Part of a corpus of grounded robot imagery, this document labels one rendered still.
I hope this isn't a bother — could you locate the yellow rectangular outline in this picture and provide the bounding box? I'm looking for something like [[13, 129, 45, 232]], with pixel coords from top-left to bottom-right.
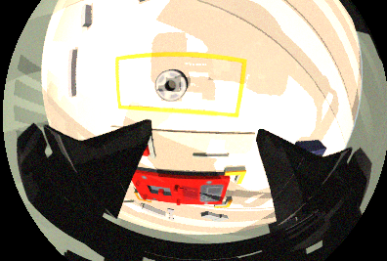
[[115, 52, 246, 116]]

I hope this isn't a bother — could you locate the red rectangular plate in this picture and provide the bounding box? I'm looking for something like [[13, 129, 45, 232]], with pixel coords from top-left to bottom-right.
[[131, 167, 230, 205]]

